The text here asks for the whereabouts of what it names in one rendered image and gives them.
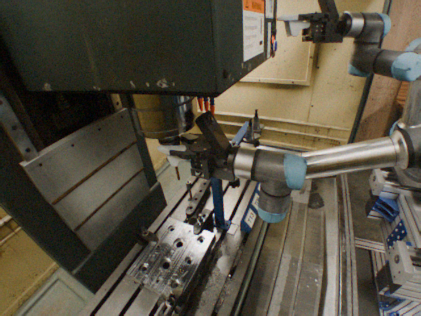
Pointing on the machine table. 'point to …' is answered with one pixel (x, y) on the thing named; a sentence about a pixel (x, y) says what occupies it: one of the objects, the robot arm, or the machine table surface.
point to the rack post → (218, 205)
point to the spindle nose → (162, 114)
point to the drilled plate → (166, 241)
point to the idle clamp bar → (198, 199)
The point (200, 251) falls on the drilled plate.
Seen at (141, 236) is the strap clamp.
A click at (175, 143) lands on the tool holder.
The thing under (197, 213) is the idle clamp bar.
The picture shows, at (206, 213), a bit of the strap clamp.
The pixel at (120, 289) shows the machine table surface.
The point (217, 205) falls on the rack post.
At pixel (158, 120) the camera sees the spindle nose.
